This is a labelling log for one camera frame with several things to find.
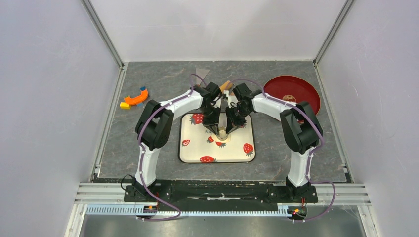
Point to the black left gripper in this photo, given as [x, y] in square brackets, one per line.
[212, 124]

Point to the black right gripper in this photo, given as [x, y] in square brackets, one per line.
[233, 123]

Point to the white strawberry print tray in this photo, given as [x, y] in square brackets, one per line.
[196, 144]

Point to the wooden dough roller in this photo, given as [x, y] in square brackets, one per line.
[226, 86]

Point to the metal scraper with wooden handle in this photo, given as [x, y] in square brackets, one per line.
[200, 78]

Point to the dark red round plate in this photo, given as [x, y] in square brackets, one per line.
[293, 89]

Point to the beige dough piece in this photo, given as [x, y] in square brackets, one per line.
[222, 137]

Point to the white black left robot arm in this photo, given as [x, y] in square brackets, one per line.
[155, 123]

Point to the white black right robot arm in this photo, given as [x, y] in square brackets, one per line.
[301, 129]

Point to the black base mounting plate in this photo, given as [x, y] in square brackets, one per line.
[205, 195]

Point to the orange curved toy block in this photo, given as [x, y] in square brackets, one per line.
[138, 99]

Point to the yellow toy block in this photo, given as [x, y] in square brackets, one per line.
[124, 105]

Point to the light blue slotted cable duct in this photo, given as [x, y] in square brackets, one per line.
[140, 210]

